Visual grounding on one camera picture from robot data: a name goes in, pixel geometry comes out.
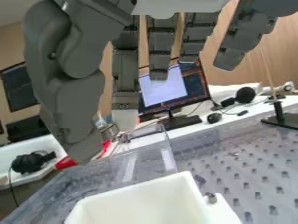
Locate white desk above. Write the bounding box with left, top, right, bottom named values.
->
left=111, top=82, right=298, bottom=148
left=0, top=132, right=71, bottom=192

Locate small white jointed device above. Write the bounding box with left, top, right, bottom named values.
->
left=264, top=80, right=298, bottom=101

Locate lit computer monitor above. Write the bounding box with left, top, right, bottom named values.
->
left=136, top=60, right=214, bottom=132

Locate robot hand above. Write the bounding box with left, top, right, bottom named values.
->
left=22, top=0, right=298, bottom=166

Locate black plate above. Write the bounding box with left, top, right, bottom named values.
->
left=260, top=111, right=298, bottom=132

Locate clear box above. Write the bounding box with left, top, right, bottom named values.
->
left=0, top=123, right=298, bottom=224

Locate small white box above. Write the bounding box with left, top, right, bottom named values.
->
left=63, top=170, right=245, bottom=224

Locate dark screen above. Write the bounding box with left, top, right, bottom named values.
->
left=0, top=62, right=42, bottom=114

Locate thin stick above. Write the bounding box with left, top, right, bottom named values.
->
left=259, top=49, right=287, bottom=124

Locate black case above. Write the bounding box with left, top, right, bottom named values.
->
left=3, top=114, right=53, bottom=144

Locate black mouse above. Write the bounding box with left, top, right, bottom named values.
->
left=206, top=111, right=224, bottom=125

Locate red tray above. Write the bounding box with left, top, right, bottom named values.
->
left=54, top=138, right=114, bottom=172

